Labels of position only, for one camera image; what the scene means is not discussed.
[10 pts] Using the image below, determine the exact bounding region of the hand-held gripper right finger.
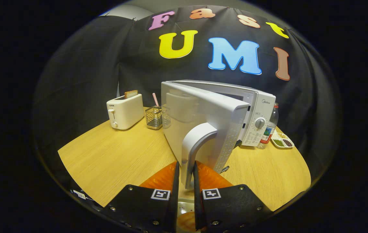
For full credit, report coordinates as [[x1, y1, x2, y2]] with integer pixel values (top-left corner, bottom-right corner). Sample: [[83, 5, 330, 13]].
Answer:
[[193, 161, 273, 233]]

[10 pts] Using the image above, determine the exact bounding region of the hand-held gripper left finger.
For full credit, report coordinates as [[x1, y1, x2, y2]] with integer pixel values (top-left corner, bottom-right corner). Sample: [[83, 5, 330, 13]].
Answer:
[[102, 161, 180, 233]]

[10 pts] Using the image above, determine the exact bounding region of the golden bread bun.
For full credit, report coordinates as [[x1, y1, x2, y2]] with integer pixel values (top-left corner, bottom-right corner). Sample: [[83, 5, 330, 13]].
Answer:
[[177, 212, 201, 232]]

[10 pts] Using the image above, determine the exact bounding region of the white microwave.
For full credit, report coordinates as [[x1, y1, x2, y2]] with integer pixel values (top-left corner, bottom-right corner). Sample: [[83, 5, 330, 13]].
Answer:
[[161, 80, 276, 190]]

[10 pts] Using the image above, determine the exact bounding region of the cream toaster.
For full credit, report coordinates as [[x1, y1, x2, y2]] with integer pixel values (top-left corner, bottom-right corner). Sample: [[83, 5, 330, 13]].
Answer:
[[106, 94, 145, 130]]

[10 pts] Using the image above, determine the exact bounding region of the clear plastic water bottle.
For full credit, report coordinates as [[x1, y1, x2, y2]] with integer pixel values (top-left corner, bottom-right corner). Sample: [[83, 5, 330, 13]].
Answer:
[[257, 103, 279, 149]]

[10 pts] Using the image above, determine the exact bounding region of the divided snack dish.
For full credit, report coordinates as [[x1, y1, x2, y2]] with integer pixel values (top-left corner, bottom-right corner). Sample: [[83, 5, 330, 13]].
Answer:
[[271, 131, 295, 149]]

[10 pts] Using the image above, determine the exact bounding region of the wire mesh basket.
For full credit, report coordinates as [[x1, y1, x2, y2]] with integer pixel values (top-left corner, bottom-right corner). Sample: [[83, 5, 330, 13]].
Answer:
[[145, 106, 163, 130]]

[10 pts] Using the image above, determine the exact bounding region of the black cable with white tag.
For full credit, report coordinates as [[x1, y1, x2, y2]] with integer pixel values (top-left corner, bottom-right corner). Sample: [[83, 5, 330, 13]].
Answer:
[[70, 189, 89, 200]]

